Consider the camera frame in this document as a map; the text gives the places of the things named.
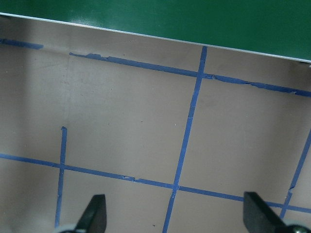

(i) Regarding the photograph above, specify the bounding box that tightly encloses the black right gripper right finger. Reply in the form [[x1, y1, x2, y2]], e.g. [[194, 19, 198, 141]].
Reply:
[[243, 192, 292, 233]]

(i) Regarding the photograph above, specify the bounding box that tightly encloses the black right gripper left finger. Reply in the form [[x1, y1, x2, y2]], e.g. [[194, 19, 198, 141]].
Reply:
[[75, 194, 107, 233]]

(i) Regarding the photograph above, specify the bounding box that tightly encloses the green conveyor belt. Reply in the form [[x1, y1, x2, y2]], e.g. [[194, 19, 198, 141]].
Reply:
[[0, 0, 311, 62]]

